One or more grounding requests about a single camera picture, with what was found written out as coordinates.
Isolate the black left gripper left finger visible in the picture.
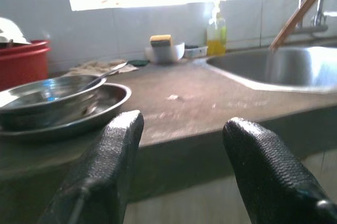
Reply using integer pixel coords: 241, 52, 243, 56
38, 110, 145, 224

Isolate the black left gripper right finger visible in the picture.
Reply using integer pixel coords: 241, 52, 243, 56
222, 117, 337, 224

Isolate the stainless steel bowl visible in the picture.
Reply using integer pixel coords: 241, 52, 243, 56
0, 74, 107, 130

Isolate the steel spoon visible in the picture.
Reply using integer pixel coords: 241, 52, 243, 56
78, 62, 129, 94

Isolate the wooden chopstick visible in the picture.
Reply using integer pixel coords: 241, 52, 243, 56
272, 0, 337, 52
269, 0, 331, 50

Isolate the stainless steel plate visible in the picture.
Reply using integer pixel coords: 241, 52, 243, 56
0, 83, 132, 140

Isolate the beige dish cloth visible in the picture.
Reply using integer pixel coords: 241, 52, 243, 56
68, 59, 140, 76

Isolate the stainless steel sink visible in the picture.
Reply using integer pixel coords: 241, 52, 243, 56
205, 46, 337, 94

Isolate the green scouring pad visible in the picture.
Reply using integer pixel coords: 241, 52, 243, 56
127, 59, 150, 67

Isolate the red plastic basin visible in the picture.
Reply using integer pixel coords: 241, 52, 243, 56
0, 40, 51, 92

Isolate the yellow green sponge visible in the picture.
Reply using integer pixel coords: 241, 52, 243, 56
149, 34, 174, 48

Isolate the yellow dish soap bottle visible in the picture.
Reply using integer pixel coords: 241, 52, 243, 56
206, 0, 227, 56

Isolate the chrome faucet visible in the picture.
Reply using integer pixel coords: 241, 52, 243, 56
278, 0, 330, 34

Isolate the large upturned steel bowl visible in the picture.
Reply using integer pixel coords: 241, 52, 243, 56
0, 17, 32, 45

